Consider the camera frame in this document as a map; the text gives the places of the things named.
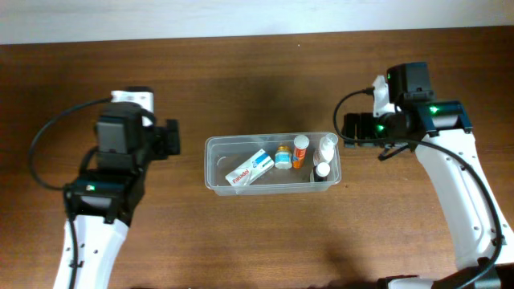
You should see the white Panadol medicine box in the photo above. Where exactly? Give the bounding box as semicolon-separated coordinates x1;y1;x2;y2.
225;149;275;186

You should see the black bottle white cap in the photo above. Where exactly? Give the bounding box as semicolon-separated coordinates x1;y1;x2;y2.
310;162;331;182

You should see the clear plastic container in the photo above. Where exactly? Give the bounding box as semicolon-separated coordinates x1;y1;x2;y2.
204;132;342;196

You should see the orange tube white cap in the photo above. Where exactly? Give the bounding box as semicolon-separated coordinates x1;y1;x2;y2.
292;135;310;169

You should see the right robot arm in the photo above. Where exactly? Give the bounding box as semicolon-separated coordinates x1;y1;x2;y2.
335;62;513;288

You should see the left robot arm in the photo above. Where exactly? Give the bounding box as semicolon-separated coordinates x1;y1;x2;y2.
54;87;181;288

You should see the white bottle clear cap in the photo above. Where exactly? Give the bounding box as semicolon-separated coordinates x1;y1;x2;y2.
313;133;338;166

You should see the small jar gold lid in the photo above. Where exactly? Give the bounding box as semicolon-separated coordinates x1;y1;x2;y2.
275;145;292;169

